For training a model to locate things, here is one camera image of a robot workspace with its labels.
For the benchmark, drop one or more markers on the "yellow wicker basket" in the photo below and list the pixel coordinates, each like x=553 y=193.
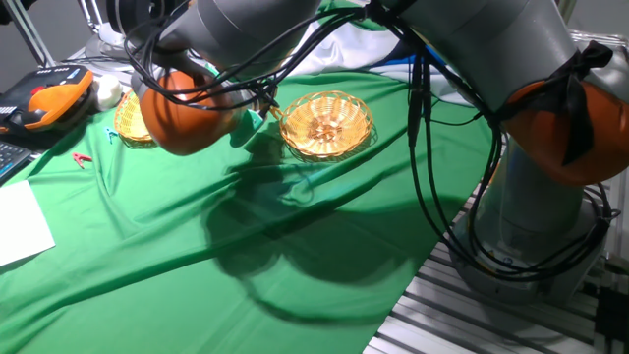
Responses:
x=324 y=123
x=129 y=120

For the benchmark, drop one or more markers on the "blue plastic clamp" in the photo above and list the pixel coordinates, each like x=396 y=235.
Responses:
x=110 y=134

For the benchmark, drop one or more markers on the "red plastic clamp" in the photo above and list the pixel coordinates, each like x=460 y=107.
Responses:
x=81 y=159

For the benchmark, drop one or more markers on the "white cloth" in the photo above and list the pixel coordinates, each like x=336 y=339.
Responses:
x=344 y=49

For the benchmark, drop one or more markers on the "blue cloth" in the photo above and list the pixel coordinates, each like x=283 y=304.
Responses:
x=403 y=60

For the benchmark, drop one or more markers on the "green table cloth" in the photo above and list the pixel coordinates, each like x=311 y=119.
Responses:
x=147 y=236

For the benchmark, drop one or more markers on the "white round object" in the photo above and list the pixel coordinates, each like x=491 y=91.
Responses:
x=109 y=91

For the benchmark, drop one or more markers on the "black filament spool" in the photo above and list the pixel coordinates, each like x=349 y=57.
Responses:
x=128 y=12

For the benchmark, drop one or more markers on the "orange black teach pendant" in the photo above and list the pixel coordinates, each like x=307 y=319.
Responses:
x=54 y=98

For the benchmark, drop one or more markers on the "white paper sheet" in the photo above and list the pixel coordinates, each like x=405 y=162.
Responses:
x=22 y=223

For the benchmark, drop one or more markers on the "black keyboard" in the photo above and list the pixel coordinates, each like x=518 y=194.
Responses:
x=12 y=159

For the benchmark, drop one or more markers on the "grey frame post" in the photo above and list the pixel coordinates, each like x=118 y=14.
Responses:
x=30 y=34

